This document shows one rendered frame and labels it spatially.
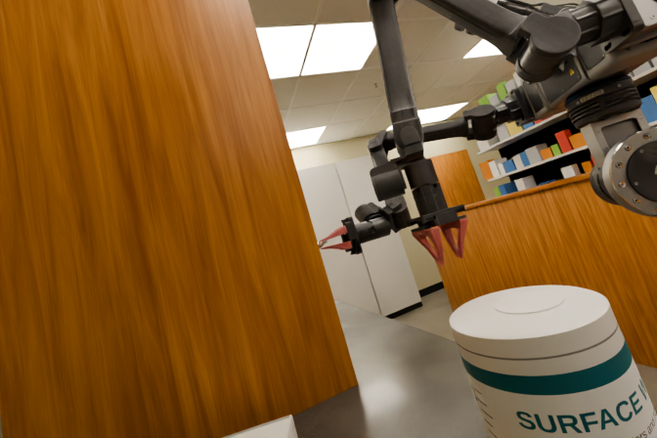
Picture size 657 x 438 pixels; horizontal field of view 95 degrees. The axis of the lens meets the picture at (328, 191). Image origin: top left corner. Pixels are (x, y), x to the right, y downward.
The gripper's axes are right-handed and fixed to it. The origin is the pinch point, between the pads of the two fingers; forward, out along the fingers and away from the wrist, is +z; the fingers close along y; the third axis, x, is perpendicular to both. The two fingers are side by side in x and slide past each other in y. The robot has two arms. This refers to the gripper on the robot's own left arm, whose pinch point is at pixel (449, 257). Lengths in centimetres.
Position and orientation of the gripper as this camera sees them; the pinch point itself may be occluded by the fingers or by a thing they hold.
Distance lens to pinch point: 64.5
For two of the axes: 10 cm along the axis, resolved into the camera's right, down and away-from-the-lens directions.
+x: 2.7, -2.3, -9.4
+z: 2.8, 9.5, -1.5
